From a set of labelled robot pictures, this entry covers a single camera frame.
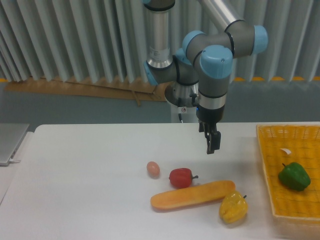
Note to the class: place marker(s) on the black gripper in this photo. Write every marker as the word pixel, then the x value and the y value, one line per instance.
pixel 207 119

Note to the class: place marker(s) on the red bell pepper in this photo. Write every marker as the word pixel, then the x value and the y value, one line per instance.
pixel 181 178

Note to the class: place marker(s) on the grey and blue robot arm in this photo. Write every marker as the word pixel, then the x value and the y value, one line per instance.
pixel 198 73

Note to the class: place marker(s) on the yellow bell pepper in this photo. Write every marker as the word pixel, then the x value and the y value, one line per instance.
pixel 233 208

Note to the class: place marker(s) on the green bell pepper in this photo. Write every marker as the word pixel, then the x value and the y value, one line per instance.
pixel 294 176

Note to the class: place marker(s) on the long bread baguette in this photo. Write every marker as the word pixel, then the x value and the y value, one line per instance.
pixel 192 196

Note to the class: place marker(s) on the brown egg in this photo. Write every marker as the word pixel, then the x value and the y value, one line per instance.
pixel 153 169

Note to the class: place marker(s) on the yellow woven basket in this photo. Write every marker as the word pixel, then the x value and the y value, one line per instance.
pixel 302 207

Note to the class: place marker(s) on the brown cardboard sheet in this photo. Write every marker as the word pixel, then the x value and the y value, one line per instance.
pixel 138 90

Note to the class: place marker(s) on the white paper scrap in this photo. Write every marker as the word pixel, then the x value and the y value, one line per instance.
pixel 286 151

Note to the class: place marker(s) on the silver laptop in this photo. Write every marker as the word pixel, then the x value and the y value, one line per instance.
pixel 11 137

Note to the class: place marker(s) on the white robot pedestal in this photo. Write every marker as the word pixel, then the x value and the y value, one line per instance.
pixel 181 108

